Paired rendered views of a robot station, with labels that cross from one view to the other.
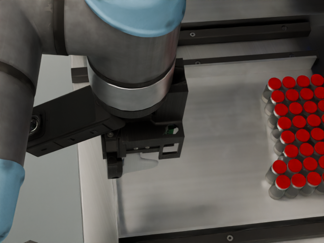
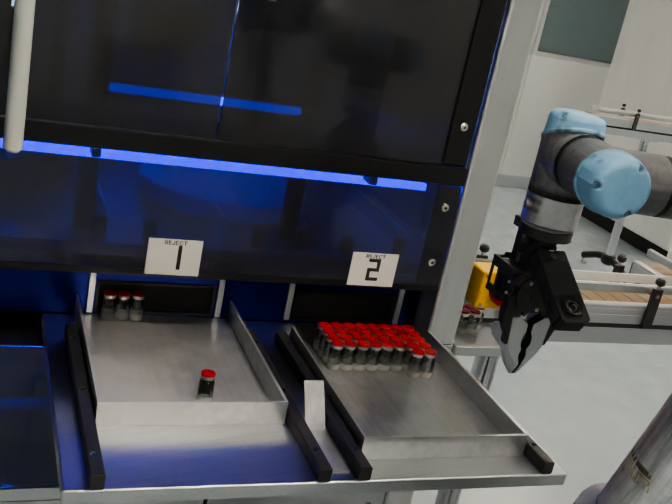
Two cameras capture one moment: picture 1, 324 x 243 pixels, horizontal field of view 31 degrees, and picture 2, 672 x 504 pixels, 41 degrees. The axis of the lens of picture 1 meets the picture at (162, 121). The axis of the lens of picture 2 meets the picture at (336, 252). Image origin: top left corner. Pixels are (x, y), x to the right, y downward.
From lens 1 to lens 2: 1.36 m
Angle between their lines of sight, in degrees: 77
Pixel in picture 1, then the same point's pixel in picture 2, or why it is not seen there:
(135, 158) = (531, 317)
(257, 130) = (369, 376)
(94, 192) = (483, 468)
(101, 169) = (458, 463)
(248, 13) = (233, 366)
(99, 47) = not seen: hidden behind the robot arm
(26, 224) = not seen: outside the picture
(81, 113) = (563, 270)
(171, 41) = not seen: hidden behind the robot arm
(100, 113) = (562, 257)
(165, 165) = (432, 425)
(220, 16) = (242, 381)
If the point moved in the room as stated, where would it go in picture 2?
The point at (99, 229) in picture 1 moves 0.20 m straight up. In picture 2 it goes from (516, 465) to (554, 340)
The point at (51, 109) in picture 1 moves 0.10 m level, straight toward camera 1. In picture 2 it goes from (560, 293) to (616, 292)
